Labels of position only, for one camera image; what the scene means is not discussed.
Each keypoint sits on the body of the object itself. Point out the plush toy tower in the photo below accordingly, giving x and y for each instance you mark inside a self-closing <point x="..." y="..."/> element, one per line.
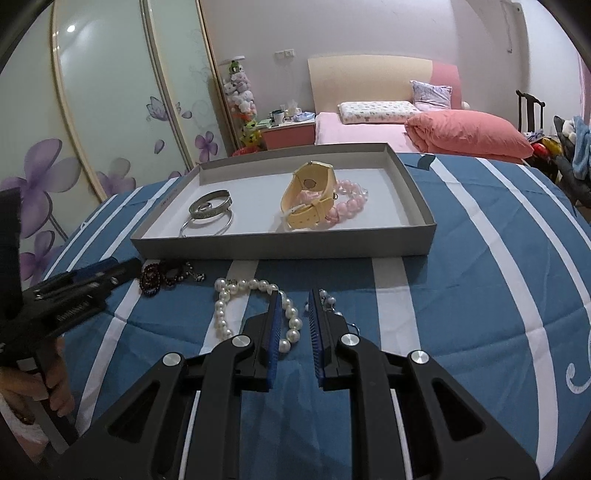
<point x="240" y="99"/>

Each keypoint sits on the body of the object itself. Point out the person's left hand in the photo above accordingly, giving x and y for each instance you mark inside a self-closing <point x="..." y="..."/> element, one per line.
<point x="61" y="392"/>

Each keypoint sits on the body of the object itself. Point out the dark wooden chair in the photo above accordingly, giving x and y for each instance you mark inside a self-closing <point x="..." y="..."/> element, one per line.
<point x="528" y="110"/>

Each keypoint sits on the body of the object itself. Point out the flower print sliding wardrobe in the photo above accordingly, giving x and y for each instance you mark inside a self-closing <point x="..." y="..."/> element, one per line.
<point x="115" y="92"/>

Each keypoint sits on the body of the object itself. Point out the white wall switch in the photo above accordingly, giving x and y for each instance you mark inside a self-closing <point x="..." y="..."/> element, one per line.
<point x="284" y="54"/>

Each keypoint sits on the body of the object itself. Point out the colourful toys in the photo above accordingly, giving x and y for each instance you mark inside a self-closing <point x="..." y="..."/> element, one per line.
<point x="547" y="147"/>

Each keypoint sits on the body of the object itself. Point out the cream wristwatch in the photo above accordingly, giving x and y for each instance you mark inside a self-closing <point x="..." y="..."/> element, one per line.
<point x="307" y="182"/>

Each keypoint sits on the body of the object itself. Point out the person's left forearm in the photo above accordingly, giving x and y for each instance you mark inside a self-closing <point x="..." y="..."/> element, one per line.
<point x="23" y="436"/>

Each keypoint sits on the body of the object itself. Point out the pink curtain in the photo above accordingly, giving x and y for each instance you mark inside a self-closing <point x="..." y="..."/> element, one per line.
<point x="586" y="92"/>

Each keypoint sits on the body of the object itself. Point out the purple patterned pillow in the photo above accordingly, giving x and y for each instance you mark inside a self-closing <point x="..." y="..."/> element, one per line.
<point x="431" y="94"/>

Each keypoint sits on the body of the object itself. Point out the wide silver cuff bangle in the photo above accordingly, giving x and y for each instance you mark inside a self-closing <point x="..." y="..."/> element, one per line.
<point x="217" y="211"/>

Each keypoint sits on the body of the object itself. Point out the white printed pillow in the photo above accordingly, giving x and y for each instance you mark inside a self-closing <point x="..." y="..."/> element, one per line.
<point x="378" y="112"/>

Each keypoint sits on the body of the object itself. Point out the blue plush garment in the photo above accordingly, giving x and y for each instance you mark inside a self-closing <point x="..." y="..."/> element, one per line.
<point x="581" y="147"/>

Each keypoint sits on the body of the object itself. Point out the blue white striped tablecloth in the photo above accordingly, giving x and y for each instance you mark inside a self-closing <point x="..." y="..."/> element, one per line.
<point x="461" y="300"/>

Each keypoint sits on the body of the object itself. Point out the pink bed sheet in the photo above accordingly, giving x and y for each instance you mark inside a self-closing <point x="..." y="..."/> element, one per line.
<point x="351" y="131"/>

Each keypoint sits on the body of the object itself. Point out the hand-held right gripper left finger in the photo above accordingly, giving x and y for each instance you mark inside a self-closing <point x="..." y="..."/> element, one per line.
<point x="274" y="337"/>

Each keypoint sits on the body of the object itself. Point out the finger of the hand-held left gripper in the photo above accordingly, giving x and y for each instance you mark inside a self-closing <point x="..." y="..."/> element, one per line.
<point x="94" y="270"/>
<point x="115" y="277"/>

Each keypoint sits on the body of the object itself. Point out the grey cardboard tray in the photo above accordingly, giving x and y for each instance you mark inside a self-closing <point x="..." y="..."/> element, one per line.
<point x="392" y="203"/>

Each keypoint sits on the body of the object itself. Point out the coral pink duvet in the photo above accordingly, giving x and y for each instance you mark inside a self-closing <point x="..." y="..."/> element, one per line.
<point x="466" y="134"/>

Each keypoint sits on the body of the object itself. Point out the light blue cloth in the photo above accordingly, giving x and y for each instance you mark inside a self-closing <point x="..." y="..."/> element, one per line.
<point x="304" y="116"/>

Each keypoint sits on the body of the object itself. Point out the beige pink bed headboard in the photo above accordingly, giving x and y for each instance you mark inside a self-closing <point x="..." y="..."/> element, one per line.
<point x="369" y="76"/>

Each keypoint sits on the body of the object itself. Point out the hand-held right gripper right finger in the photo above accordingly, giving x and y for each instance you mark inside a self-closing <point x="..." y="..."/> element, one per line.
<point x="316" y="337"/>

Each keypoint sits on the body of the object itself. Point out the pink nightstand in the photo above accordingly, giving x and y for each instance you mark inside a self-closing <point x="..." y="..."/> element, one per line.
<point x="288" y="134"/>

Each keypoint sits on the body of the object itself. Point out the thin silver bangle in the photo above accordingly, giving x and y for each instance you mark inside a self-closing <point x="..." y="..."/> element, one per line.
<point x="224" y="227"/>

